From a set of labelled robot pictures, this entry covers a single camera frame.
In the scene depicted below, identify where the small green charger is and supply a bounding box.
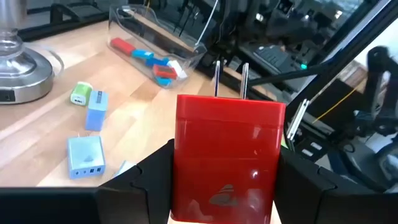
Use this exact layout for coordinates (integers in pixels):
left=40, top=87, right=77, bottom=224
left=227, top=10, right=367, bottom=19
left=70, top=81, right=93, bottom=106

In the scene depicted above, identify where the large red wall charger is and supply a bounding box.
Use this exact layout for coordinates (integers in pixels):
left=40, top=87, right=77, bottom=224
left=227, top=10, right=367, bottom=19
left=170, top=60, right=287, bottom=224

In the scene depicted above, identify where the red rectangular adapter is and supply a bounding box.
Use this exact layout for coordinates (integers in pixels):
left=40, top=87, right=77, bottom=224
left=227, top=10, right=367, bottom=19
left=111, top=37, right=137, bottom=57

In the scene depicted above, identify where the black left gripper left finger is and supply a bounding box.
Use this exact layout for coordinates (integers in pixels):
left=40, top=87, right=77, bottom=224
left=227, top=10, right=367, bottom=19
left=0, top=139, right=175, bottom=224

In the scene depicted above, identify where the blue rectangular adapter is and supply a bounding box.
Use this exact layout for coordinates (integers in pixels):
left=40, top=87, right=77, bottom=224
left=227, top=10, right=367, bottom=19
left=145, top=57, right=170, bottom=68

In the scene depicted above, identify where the silver frame bracket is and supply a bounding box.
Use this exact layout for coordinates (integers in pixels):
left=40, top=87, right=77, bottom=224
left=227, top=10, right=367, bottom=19
left=285, top=98, right=311, bottom=141

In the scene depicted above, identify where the black laptop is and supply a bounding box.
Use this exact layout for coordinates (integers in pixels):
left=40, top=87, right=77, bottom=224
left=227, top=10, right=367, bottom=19
left=239, top=43, right=299, bottom=82

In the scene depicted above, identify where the periwinkle blue charger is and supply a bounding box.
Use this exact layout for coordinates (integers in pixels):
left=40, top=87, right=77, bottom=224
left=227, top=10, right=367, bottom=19
left=85, top=90, right=109, bottom=132

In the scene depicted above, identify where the light blue charger cube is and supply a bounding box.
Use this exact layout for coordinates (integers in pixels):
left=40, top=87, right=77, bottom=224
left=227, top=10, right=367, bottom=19
left=67, top=134, right=106, bottom=180

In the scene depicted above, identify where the yellow power cable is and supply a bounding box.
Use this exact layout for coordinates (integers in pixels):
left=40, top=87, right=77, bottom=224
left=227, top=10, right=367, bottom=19
left=312, top=88, right=358, bottom=124

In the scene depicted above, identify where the white shade silver table lamp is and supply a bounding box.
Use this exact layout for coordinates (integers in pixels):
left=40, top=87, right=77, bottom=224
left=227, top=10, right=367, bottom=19
left=0, top=0, right=65, bottom=105

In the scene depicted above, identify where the teal and white adapter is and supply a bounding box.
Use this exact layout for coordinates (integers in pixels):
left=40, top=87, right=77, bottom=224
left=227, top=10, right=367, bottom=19
left=154, top=76, right=174, bottom=88

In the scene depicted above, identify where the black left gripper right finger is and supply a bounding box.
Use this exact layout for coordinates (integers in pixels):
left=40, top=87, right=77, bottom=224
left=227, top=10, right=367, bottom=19
left=273, top=147, right=398, bottom=224

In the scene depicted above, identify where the clear plastic bin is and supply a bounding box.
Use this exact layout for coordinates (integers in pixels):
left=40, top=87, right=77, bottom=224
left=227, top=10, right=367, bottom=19
left=107, top=3, right=208, bottom=90

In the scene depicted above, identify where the white cable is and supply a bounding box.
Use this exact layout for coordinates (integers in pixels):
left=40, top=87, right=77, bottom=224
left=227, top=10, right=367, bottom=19
left=194, top=0, right=218, bottom=47

